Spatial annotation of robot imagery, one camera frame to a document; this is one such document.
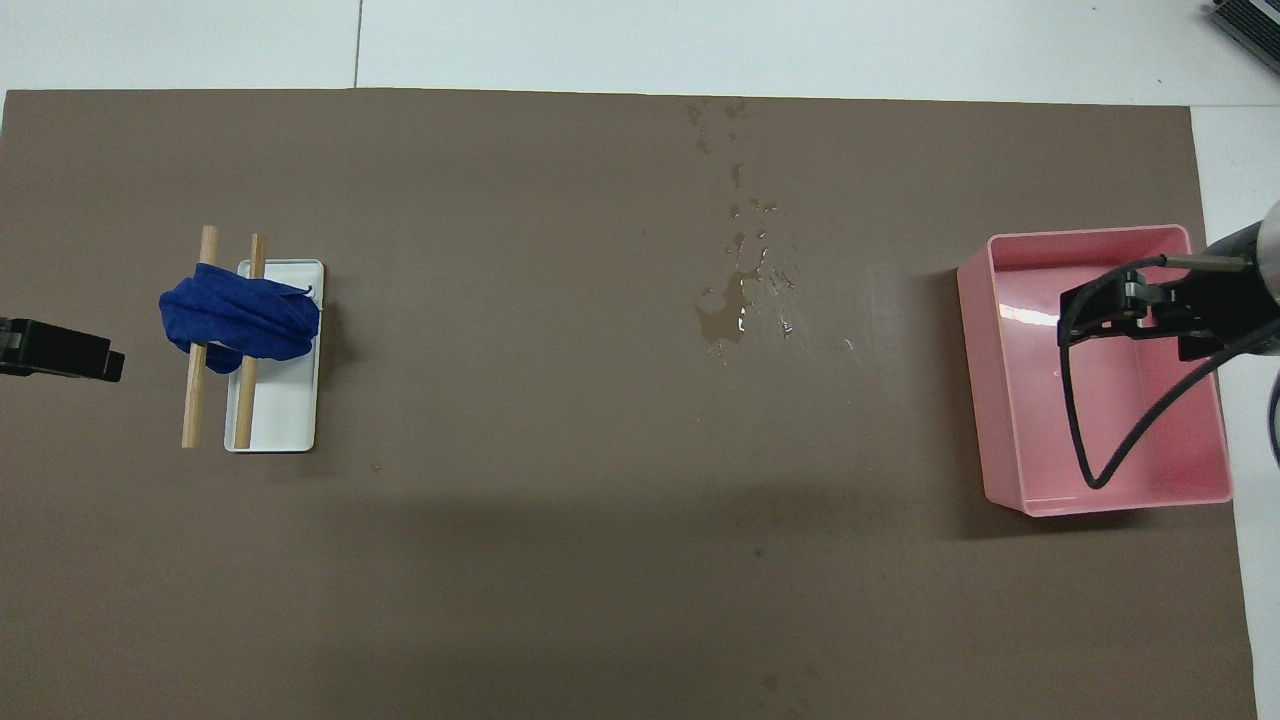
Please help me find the wooden dowel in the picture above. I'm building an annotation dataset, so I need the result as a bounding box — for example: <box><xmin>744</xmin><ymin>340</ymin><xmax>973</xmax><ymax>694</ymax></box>
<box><xmin>233</xmin><ymin>234</ymin><xmax>269</xmax><ymax>451</ymax></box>
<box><xmin>182</xmin><ymin>226</ymin><xmax>220</xmax><ymax>449</ymax></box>

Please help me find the brown table mat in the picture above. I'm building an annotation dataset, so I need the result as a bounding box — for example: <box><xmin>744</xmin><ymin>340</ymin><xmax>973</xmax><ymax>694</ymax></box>
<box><xmin>0</xmin><ymin>88</ymin><xmax>1259</xmax><ymax>720</ymax></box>

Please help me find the spilled water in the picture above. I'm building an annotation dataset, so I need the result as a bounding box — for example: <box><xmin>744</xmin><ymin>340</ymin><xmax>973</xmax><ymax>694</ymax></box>
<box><xmin>684</xmin><ymin>98</ymin><xmax>857</xmax><ymax>367</ymax></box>

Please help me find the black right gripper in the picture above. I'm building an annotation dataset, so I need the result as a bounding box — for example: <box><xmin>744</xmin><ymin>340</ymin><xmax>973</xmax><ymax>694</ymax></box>
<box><xmin>1058</xmin><ymin>262</ymin><xmax>1280</xmax><ymax>362</ymax></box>

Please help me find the pink plastic bin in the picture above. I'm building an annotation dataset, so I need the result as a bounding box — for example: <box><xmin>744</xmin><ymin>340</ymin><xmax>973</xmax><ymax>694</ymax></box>
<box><xmin>956</xmin><ymin>225</ymin><xmax>1234</xmax><ymax>518</ymax></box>

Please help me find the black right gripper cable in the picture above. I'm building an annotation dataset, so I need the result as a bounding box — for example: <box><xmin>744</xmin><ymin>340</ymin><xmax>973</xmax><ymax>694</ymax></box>
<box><xmin>1057</xmin><ymin>254</ymin><xmax>1280</xmax><ymax>491</ymax></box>

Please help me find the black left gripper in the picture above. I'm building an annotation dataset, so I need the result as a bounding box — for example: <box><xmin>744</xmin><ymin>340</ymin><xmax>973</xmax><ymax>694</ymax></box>
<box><xmin>0</xmin><ymin>317</ymin><xmax>126</xmax><ymax>383</ymax></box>

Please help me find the white rack tray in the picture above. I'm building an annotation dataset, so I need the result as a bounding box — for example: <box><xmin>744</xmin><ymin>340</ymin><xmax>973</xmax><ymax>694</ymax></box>
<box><xmin>224</xmin><ymin>259</ymin><xmax>325</xmax><ymax>454</ymax></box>

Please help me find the grey ribbed device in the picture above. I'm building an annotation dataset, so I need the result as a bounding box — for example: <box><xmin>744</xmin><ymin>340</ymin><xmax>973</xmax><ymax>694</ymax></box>
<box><xmin>1204</xmin><ymin>0</ymin><xmax>1280</xmax><ymax>50</ymax></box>

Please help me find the blue towel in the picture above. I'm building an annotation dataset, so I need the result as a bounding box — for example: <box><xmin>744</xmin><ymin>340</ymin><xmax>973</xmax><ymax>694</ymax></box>
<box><xmin>159</xmin><ymin>262</ymin><xmax>322</xmax><ymax>374</ymax></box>

